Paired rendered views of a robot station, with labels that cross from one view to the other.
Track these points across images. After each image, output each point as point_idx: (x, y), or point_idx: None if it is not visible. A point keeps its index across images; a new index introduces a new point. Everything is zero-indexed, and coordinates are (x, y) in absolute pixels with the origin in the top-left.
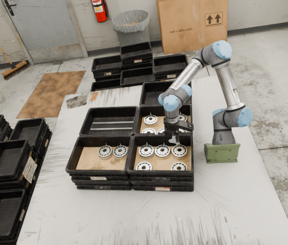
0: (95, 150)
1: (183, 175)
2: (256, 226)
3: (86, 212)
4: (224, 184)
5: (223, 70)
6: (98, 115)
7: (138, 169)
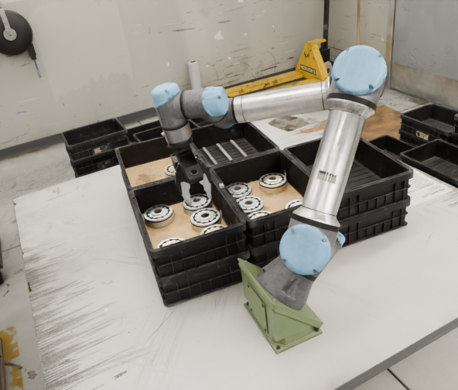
0: None
1: None
2: None
3: (94, 216)
4: (203, 347)
5: (330, 117)
6: (247, 135)
7: (153, 208)
